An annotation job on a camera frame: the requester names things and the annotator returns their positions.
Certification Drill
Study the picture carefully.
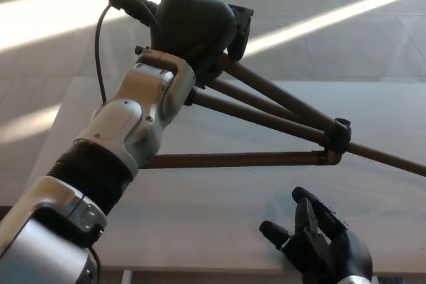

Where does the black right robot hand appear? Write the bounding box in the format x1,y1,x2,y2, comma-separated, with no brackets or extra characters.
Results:
258,186,373,284

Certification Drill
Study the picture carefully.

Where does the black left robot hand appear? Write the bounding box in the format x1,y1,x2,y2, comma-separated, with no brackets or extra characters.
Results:
149,0,254,88

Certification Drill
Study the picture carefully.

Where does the brown tripod with black feet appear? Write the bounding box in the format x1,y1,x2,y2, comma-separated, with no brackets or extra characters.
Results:
95,0,426,177

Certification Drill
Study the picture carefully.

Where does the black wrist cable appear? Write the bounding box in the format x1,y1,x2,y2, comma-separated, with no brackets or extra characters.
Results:
95,0,164,104

